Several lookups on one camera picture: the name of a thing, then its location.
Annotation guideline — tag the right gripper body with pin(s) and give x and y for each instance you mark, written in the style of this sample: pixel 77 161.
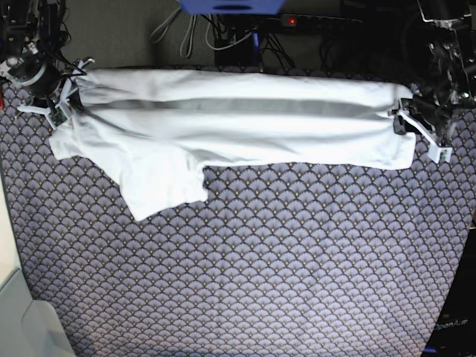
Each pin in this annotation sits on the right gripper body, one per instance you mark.
pixel 38 77

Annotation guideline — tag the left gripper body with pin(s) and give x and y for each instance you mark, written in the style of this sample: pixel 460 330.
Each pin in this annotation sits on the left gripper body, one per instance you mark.
pixel 435 107

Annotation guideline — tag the white T-shirt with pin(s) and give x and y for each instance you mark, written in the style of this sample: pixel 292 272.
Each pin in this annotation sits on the white T-shirt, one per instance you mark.
pixel 153 132

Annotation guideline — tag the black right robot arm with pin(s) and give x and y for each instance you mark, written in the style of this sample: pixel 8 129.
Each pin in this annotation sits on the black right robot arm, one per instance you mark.
pixel 33 34

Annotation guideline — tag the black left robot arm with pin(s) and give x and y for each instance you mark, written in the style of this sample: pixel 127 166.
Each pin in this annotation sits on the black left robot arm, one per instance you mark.
pixel 438 46

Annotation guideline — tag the blue box overhead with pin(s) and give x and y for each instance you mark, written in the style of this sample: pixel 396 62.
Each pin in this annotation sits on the blue box overhead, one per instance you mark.
pixel 232 6

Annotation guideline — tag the black power strip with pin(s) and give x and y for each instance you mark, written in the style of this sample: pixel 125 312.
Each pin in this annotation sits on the black power strip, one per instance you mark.
pixel 313 22

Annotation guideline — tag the black box under table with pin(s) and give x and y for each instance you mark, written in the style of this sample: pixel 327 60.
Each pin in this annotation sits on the black box under table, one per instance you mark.
pixel 243 54

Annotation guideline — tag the patterned purple table cloth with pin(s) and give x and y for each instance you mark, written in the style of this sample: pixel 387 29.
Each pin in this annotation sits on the patterned purple table cloth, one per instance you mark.
pixel 285 259

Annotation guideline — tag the grey plastic bin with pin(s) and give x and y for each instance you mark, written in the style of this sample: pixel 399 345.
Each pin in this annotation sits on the grey plastic bin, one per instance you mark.
pixel 29 327

